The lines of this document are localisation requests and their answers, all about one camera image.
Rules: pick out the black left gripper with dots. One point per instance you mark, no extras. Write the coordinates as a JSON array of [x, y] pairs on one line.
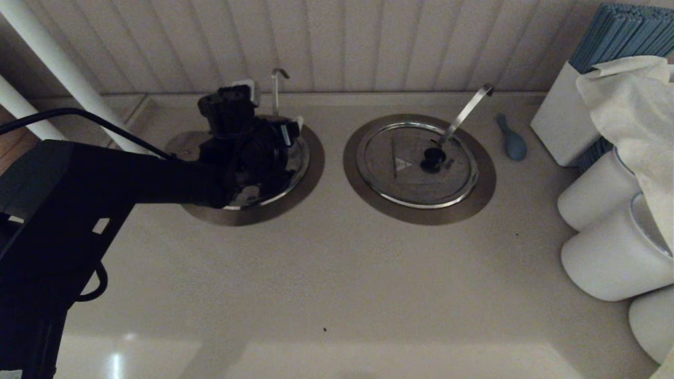
[[253, 158]]

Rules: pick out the blue stick bundle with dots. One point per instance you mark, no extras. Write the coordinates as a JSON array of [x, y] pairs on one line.
[[616, 34]]

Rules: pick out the white cylindrical container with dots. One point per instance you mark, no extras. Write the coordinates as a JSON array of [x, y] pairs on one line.
[[597, 195], [613, 258], [653, 321]]

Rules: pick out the thick white shelf pole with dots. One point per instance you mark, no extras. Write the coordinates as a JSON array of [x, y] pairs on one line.
[[52, 58]]

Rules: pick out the blue plastic spoon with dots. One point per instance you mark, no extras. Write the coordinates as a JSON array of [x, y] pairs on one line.
[[515, 147]]

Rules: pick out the white rectangular holder box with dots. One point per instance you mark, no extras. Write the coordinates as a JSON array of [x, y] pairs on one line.
[[563, 121]]

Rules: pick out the white crumpled cloth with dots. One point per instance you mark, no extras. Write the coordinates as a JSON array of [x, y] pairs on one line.
[[632, 105]]

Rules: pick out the thin white shelf pole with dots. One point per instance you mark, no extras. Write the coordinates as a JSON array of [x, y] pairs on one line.
[[21, 113]]

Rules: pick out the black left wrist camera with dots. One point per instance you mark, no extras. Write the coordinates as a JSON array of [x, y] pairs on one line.
[[226, 108]]

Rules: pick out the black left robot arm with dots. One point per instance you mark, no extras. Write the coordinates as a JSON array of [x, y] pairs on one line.
[[105, 179]]

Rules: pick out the hinged steel lid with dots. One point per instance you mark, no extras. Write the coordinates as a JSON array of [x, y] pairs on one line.
[[284, 179], [410, 184]]

